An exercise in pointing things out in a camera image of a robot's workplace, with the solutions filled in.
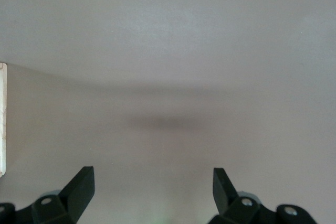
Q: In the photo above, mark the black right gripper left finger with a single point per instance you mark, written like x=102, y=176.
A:
x=76, y=192

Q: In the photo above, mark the light wooden drawer cabinet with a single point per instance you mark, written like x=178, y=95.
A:
x=2, y=116

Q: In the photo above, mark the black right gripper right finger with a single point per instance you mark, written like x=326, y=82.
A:
x=223, y=195

